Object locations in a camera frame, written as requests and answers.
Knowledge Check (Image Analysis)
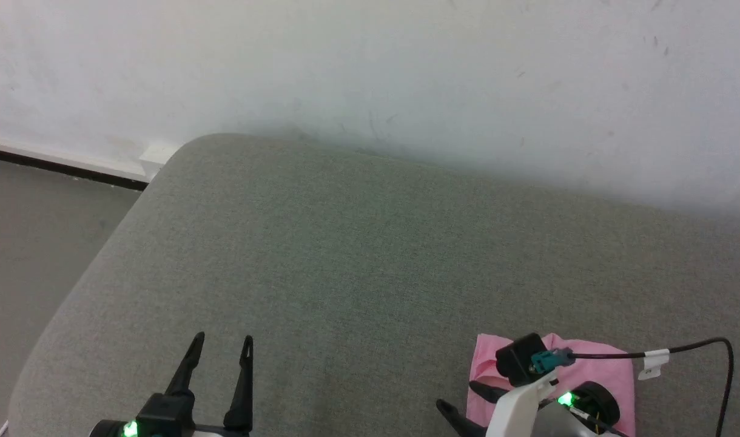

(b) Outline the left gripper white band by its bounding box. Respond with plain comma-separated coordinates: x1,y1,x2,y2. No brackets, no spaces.
87,331,254,437

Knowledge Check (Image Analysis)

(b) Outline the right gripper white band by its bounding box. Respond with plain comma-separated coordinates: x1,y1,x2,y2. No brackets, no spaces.
436,367,560,437

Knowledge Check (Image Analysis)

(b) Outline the pink garment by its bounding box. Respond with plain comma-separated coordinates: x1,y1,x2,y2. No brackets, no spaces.
466,332,637,437

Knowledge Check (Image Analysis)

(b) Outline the grey-green fabric sofa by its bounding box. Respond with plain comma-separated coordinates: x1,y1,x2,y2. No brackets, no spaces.
6,133,740,437

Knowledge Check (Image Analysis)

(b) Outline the black cable with teal plug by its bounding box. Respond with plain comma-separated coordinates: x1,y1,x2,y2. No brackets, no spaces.
530,337,735,437

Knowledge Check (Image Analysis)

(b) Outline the white cable label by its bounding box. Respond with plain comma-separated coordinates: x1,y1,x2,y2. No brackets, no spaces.
638,348,671,381

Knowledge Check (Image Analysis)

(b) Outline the white wall baseboard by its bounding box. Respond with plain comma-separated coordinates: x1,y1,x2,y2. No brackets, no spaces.
0,136,183,192

